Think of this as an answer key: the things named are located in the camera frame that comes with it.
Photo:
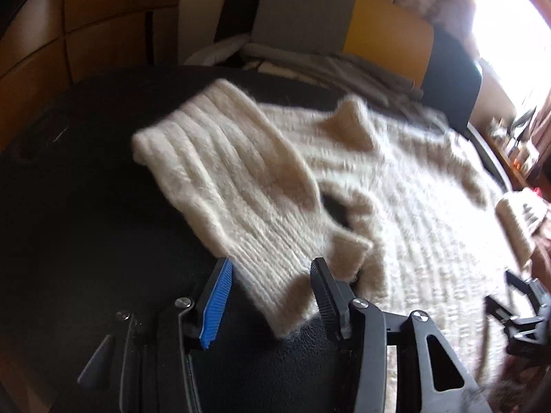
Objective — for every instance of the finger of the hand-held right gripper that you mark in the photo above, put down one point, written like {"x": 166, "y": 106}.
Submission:
{"x": 499, "y": 309}
{"x": 518, "y": 284}

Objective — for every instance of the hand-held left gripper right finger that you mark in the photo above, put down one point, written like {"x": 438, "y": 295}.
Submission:
{"x": 331, "y": 305}

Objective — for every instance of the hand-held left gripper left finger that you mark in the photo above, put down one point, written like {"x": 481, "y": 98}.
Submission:
{"x": 215, "y": 305}

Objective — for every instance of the cream knitted sweater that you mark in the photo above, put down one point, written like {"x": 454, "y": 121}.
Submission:
{"x": 387, "y": 189}

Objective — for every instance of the cream folded clothes pile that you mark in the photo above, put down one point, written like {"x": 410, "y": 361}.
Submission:
{"x": 280, "y": 66}

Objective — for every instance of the grey garment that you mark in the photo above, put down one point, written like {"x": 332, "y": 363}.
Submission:
{"x": 344, "y": 71}

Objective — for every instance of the bright window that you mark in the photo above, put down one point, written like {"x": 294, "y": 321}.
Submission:
{"x": 512, "y": 38}

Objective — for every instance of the grey yellow teal striped cushion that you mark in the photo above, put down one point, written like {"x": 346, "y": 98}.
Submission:
{"x": 379, "y": 30}

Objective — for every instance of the wooden cabinet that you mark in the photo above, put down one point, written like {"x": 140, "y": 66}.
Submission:
{"x": 99, "y": 30}

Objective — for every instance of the metal chair frame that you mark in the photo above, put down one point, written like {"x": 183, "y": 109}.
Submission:
{"x": 490, "y": 155}

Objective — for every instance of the black post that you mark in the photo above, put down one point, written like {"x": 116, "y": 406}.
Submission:
{"x": 234, "y": 4}

